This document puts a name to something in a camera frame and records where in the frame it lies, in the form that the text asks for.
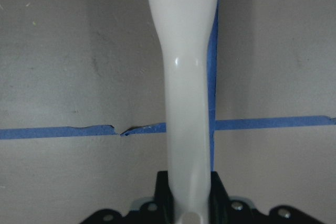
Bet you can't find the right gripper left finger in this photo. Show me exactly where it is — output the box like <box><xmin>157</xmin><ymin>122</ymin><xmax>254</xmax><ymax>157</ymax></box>
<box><xmin>154</xmin><ymin>171</ymin><xmax>174</xmax><ymax>223</ymax></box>

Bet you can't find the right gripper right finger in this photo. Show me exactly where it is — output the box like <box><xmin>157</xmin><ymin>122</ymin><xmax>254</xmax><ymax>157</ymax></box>
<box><xmin>208</xmin><ymin>172</ymin><xmax>230</xmax><ymax>224</ymax></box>

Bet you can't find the beige hand brush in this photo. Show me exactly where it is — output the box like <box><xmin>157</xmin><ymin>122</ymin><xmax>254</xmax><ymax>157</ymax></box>
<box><xmin>149</xmin><ymin>0</ymin><xmax>217</xmax><ymax>223</ymax></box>

